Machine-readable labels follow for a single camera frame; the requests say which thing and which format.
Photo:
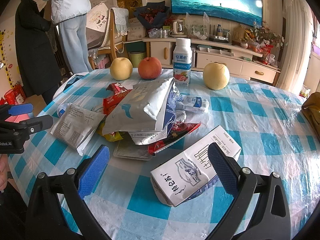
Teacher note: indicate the white tv cabinet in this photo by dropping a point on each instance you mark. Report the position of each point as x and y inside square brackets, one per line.
[241, 62]

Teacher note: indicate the red snack wrapper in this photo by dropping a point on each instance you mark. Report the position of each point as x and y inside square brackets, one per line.
[119, 92]

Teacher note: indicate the small dark red wrapper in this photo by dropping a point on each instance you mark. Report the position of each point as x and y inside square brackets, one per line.
[178, 131]

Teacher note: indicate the dark flower bouquet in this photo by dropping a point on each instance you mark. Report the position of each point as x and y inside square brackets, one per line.
[152, 15]

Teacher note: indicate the yellow pear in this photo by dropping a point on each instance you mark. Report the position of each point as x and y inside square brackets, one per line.
[121, 68]
[216, 76]

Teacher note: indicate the person's left hand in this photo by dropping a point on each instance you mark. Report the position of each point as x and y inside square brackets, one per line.
[3, 171]

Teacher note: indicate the white milk carton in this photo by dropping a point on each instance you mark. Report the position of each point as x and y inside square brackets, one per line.
[190, 173]

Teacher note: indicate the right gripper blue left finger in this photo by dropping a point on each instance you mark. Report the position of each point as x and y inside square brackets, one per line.
[90, 171]

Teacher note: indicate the yellow pear left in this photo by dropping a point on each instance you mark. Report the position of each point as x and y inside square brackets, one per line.
[121, 68]

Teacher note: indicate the large white blue bag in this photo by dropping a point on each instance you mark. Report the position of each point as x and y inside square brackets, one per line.
[147, 112]

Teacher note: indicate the wooden chair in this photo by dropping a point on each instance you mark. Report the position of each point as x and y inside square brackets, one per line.
[106, 31]

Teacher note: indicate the person in black coat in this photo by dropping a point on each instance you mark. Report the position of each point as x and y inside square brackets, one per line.
[38, 67]

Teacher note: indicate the person in white jacket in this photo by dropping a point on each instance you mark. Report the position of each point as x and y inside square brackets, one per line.
[71, 16]

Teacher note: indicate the red apple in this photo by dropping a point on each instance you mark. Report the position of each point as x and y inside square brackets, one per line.
[149, 68]

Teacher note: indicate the yellow snack wrapper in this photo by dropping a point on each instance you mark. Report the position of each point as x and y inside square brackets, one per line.
[111, 137]

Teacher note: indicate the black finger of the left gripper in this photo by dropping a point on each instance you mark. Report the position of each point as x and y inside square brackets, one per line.
[34, 125]

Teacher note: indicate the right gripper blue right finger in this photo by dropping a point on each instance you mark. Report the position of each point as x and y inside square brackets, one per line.
[225, 168]

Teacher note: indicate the grey printed paper bag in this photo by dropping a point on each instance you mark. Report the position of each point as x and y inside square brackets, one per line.
[76, 126]

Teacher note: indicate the electric kettle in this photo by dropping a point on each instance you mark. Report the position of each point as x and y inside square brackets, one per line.
[178, 29]

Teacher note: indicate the green waste bin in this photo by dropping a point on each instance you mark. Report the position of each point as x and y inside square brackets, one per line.
[136, 57]

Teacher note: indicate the white yogurt drink bottle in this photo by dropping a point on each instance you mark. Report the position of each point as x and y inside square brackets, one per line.
[182, 61]

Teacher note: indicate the yellow pear right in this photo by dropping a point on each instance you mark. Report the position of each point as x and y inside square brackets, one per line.
[216, 76]

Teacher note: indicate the red gift boxes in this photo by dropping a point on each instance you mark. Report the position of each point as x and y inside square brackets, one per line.
[15, 96]

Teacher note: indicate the blue checkered tablecloth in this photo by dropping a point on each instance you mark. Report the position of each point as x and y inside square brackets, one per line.
[265, 121]

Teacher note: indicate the giraffe height wall sticker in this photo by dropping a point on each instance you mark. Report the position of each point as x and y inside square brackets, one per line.
[6, 56]

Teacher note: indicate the crushed white yogurt bottle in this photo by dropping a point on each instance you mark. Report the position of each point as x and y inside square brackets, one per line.
[193, 104]

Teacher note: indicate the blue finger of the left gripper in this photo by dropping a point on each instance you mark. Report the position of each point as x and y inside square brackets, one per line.
[15, 110]

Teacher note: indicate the brown bag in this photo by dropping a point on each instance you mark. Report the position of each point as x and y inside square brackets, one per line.
[310, 109]

